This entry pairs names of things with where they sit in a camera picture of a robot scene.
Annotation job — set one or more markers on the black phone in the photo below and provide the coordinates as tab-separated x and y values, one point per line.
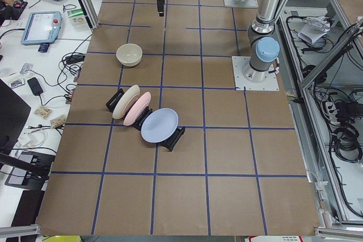
35	86

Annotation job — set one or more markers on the cream plate in rack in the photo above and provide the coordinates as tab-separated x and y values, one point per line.
126	102

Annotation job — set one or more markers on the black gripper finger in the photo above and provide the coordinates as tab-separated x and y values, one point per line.
160	7

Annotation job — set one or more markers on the cream ceramic bowl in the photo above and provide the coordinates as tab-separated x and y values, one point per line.
129	54

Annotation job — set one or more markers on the blue plate in rack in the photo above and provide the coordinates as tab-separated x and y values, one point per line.
159	125

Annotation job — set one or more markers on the green white box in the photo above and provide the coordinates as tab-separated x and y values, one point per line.
76	17

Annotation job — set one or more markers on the pink plate in rack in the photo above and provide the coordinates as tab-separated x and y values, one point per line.
136	110

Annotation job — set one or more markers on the near blue teach pendant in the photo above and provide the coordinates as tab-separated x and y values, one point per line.
42	28

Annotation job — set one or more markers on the black plate rack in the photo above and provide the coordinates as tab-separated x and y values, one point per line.
169	143

